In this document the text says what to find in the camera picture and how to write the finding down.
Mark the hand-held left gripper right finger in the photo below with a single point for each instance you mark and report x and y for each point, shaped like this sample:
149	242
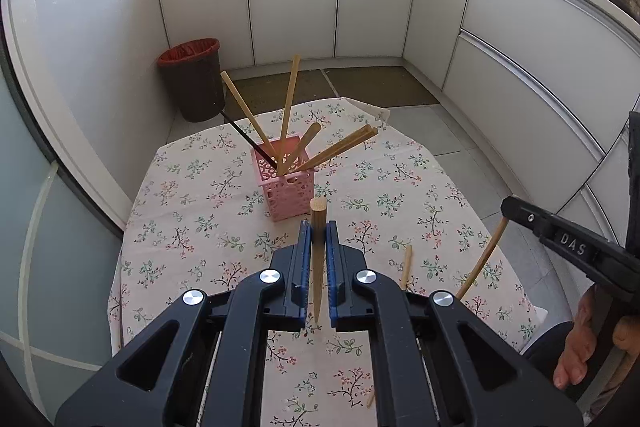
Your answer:
333	272

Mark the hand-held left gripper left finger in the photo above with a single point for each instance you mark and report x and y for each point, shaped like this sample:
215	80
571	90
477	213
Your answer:
303	267

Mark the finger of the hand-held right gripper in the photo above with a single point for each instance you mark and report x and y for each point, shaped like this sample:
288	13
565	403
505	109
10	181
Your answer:
550	229

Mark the wooden chopstick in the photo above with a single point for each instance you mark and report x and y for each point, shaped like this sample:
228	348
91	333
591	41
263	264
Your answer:
480	259
406	267
345	141
352	147
307	139
290	102
370	398
318	257
240	104

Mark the pink perforated chopstick holder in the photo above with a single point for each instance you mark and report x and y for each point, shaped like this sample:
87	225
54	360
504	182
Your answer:
290	197

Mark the black chopstick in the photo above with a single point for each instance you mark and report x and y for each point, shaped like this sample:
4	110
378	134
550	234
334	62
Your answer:
240	131

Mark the person's right hand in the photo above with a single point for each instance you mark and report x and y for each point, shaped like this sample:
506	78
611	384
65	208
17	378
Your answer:
575	347

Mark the floral tablecloth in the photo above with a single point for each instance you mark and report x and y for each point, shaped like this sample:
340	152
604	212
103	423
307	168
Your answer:
200	227

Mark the person's black trouser leg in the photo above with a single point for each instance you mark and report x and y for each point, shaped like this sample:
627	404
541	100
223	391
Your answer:
545	347

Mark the brown floor mat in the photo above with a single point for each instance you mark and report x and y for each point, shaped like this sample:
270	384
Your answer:
270	92
385	84

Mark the brown trash bin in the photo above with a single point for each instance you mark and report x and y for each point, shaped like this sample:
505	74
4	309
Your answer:
197	92

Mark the red trash bag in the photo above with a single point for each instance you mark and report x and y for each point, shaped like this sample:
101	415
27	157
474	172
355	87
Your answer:
187	52

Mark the frosted glass sliding door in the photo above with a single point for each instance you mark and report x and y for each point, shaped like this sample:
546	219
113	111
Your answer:
30	187

